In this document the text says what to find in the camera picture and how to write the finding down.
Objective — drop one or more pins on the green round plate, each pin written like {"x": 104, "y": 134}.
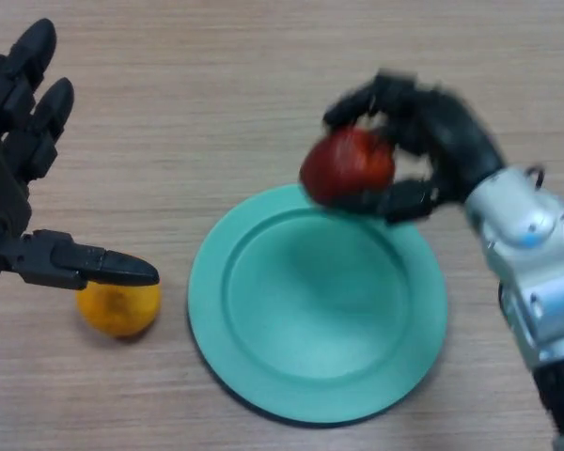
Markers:
{"x": 319, "y": 310}

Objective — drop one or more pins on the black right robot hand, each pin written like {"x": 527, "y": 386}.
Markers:
{"x": 451, "y": 136}

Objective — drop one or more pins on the orange yellow pear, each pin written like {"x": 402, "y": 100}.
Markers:
{"x": 117, "y": 310}

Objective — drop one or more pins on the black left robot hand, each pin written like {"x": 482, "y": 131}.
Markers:
{"x": 4, "y": 188}

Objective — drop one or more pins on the red apple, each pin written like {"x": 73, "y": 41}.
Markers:
{"x": 343, "y": 164}

